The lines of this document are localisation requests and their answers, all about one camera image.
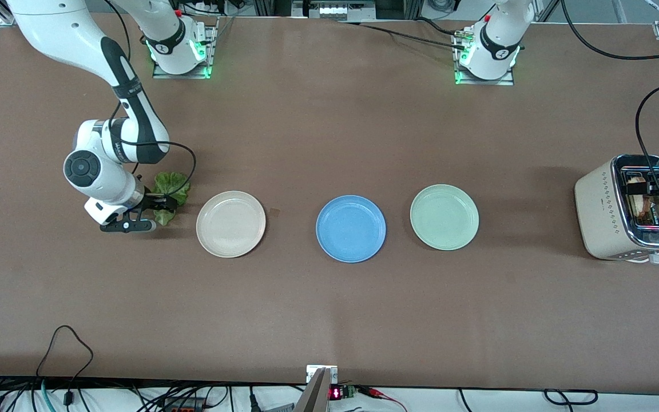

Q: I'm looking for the white mounting bracket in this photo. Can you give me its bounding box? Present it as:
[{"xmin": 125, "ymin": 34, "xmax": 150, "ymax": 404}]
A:
[{"xmin": 306, "ymin": 365, "xmax": 339, "ymax": 385}]

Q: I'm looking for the grey power strip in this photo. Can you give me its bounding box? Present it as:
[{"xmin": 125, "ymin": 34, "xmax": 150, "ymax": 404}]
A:
[{"xmin": 292, "ymin": 0, "xmax": 376, "ymax": 21}]

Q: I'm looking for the grey camera mount pole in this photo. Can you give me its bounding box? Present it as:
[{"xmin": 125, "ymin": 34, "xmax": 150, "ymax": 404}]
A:
[{"xmin": 293, "ymin": 367, "xmax": 332, "ymax": 412}]

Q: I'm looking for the cream and chrome toaster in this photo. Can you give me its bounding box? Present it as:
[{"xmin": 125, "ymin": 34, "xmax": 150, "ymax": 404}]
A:
[{"xmin": 574, "ymin": 153, "xmax": 659, "ymax": 265}]

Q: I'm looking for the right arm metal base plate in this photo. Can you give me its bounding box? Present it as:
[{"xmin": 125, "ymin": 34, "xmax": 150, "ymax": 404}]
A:
[{"xmin": 152, "ymin": 17, "xmax": 219, "ymax": 80}]

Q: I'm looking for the pale green round plate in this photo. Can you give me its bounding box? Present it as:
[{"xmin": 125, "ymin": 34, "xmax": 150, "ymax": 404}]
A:
[{"xmin": 410, "ymin": 184, "xmax": 480, "ymax": 251}]

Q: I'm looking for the black looped cable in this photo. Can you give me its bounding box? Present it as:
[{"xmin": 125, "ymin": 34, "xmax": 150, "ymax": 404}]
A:
[{"xmin": 35, "ymin": 325, "xmax": 94, "ymax": 408}]

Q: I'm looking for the black base power cable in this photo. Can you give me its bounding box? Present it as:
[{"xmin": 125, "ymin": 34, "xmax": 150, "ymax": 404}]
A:
[{"xmin": 341, "ymin": 17, "xmax": 467, "ymax": 49}]

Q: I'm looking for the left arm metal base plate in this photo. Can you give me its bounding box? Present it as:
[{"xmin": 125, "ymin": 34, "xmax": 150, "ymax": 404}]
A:
[{"xmin": 454, "ymin": 29, "xmax": 515, "ymax": 86}]

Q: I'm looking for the beige round plate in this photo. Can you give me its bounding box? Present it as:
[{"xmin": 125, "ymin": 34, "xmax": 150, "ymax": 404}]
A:
[{"xmin": 196, "ymin": 191, "xmax": 267, "ymax": 259}]

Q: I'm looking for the blue round plate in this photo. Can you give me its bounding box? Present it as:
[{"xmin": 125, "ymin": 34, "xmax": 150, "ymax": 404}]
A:
[{"xmin": 316, "ymin": 195, "xmax": 387, "ymax": 263}]

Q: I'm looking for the green lettuce leaf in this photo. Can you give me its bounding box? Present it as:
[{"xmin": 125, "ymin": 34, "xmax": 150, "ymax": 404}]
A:
[{"xmin": 153, "ymin": 172, "xmax": 191, "ymax": 227}]

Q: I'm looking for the black coiled cable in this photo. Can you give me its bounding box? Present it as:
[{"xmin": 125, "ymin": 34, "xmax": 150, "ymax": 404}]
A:
[{"xmin": 544, "ymin": 389, "xmax": 599, "ymax": 405}]

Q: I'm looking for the red clip lead wire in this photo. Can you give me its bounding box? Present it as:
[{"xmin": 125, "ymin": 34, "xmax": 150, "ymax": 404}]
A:
[{"xmin": 358, "ymin": 386, "xmax": 409, "ymax": 412}]

